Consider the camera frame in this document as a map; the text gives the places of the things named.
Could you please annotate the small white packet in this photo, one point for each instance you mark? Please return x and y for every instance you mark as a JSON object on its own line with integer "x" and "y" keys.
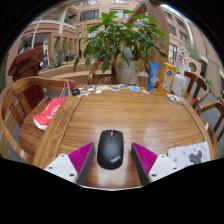
{"x": 174, "y": 97}

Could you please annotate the black computer mouse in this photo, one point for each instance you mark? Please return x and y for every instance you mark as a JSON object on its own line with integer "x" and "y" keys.
{"x": 110, "y": 150}

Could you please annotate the green plant in white pot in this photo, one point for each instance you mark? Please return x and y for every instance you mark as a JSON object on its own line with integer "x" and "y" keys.
{"x": 123, "y": 43}

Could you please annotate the yellow flowering potted plant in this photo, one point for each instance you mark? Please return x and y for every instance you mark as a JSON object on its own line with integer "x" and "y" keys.
{"x": 209, "y": 84}

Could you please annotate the white abstract sculpture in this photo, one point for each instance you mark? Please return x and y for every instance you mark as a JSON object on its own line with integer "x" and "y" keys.
{"x": 182, "y": 55}

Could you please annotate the yellow liquid bottle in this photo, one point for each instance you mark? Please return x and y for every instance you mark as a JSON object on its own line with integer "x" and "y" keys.
{"x": 167, "y": 78}

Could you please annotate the blue squeeze tube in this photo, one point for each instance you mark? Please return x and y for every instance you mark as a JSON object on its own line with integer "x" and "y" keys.
{"x": 153, "y": 76}

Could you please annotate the white pump dispenser bottle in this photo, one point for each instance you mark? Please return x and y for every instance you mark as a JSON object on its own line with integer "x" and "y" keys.
{"x": 179, "y": 85}

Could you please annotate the white grey bear-print mouse pad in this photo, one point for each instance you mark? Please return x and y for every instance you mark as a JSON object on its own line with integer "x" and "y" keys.
{"x": 186, "y": 156}

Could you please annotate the dark bust statue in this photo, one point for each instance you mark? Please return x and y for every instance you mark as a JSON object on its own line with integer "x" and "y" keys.
{"x": 24, "y": 47}

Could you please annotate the spiky green agave plant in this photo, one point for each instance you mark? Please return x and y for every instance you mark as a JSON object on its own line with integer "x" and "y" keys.
{"x": 58, "y": 60}

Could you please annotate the dark red wooden lectern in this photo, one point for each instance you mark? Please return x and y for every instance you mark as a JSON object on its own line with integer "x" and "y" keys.
{"x": 28, "y": 71}

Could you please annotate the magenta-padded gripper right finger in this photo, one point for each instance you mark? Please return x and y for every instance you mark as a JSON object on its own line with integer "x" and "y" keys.
{"x": 160, "y": 165}

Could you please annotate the small cream sticker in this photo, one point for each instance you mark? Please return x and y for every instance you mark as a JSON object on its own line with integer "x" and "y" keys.
{"x": 102, "y": 87}

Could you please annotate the red paper bag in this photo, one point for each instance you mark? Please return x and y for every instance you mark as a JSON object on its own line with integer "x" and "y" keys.
{"x": 48, "y": 115}

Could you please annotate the small black key fob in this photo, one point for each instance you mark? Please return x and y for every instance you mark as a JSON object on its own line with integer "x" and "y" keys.
{"x": 75, "y": 92}

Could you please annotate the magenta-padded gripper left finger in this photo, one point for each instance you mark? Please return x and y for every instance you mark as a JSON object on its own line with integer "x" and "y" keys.
{"x": 61, "y": 165}

